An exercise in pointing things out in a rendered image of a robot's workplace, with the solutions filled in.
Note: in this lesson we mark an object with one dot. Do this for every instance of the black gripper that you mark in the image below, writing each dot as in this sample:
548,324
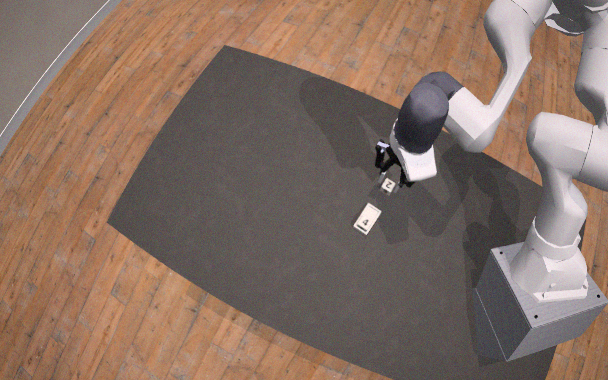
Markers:
381,147

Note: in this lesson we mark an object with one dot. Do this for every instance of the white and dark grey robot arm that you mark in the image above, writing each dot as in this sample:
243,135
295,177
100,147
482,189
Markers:
549,266

